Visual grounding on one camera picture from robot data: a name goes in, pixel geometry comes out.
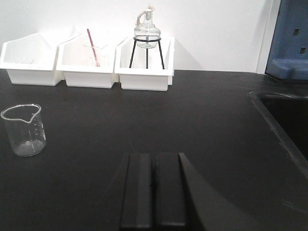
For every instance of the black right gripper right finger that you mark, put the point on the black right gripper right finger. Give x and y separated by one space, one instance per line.
170 207

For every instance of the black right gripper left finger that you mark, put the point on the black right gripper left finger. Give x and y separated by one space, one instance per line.
137 207

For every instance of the clear glass beaker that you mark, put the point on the clear glass beaker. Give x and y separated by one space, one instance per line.
25 129

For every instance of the white bin right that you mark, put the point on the white bin right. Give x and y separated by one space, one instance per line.
138 77

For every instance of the white bin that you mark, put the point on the white bin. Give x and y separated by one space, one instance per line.
76 61
32 60
138 77

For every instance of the black lab sink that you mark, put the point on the black lab sink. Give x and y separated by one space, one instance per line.
287 116

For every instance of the black tripod stand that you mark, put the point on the black tripod stand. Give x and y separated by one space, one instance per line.
160 54

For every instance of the white bin middle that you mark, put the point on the white bin middle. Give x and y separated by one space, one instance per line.
76 61

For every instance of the glass alcohol lamp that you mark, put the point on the glass alcohol lamp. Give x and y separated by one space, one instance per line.
145 32

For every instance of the white bin left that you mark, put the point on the white bin left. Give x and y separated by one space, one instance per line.
32 60

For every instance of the blue plastic rack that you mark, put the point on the blue plastic rack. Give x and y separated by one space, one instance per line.
288 56

